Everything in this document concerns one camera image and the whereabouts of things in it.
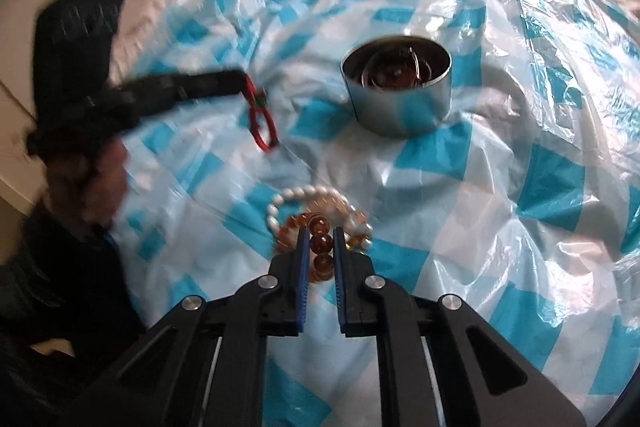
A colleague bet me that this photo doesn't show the person's left hand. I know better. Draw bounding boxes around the person's left hand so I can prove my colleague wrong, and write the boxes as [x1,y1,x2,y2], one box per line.
[47,139,130,228]

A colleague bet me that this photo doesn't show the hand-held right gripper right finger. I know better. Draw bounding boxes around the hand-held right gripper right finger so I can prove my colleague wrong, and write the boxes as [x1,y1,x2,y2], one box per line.
[332,227,587,427]

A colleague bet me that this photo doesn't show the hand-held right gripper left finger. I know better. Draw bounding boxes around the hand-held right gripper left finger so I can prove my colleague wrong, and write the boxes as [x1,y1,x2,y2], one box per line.
[65,227,307,427]

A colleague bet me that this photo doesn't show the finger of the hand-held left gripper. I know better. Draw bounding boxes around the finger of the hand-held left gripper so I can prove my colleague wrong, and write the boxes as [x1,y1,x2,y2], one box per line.
[120,69,249,108]

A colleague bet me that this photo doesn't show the red cord bracelet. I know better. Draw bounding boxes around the red cord bracelet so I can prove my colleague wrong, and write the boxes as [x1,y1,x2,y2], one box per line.
[242,74,281,152]

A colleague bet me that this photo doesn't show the white bead bracelet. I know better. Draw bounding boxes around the white bead bracelet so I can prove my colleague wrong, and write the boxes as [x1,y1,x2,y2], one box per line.
[266,187,374,254]

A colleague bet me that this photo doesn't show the round metal tin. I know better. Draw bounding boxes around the round metal tin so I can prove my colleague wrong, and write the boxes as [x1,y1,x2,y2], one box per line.
[340,34,453,138]

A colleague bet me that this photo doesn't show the amber bead bracelet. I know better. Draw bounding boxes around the amber bead bracelet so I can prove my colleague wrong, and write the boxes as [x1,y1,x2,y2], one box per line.
[277,212,373,284]

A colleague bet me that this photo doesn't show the blue checkered plastic sheet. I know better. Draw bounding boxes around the blue checkered plastic sheet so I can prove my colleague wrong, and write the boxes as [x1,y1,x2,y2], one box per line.
[107,0,640,427]

